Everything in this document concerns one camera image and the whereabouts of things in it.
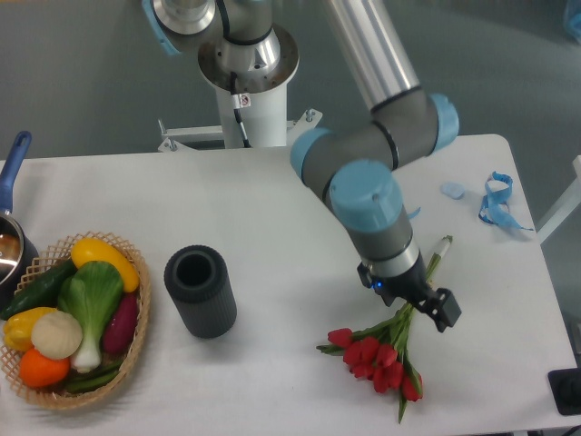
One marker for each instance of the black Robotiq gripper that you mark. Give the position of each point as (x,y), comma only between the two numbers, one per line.
(412,286)

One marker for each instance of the red tulip bouquet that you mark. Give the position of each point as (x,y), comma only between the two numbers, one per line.
(380,355)

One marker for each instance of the dark grey ribbed vase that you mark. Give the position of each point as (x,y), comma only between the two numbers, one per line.
(196,277)

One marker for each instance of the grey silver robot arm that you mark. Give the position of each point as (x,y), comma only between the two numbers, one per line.
(248,59)

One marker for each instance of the small blue ribbon piece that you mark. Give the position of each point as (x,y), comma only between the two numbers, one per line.
(414,213)

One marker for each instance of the light blue round cap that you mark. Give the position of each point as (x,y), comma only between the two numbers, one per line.
(455,191)

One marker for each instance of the blue ribbon strip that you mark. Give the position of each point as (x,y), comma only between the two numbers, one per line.
(494,209)

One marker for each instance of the black device at edge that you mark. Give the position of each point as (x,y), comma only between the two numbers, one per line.
(565,387)

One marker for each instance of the purple sweet potato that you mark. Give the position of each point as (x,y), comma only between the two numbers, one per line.
(119,333)

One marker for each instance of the blue object top right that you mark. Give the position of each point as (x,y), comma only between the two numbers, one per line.
(572,19)

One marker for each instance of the green bok choy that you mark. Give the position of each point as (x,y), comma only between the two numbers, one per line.
(91,296)

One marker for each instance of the yellow squash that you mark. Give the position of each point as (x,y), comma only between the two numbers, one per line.
(90,249)

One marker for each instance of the green bean pod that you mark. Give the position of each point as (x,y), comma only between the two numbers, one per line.
(93,380)

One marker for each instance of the woven wicker basket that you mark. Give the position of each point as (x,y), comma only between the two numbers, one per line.
(54,397)

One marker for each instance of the white garlic bulb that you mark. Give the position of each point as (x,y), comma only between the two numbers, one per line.
(57,335)

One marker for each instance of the dark green cucumber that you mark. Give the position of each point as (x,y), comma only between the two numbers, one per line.
(42,291)

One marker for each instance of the orange fruit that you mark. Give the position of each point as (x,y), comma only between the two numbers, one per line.
(38,371)

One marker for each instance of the yellow bell pepper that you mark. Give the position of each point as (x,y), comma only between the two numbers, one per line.
(18,328)

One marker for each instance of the white frame bar right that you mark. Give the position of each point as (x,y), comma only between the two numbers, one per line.
(567,202)

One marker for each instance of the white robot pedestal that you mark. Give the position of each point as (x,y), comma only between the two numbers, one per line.
(258,119)

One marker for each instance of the blue handled saucepan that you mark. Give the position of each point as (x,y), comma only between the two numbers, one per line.
(17,251)

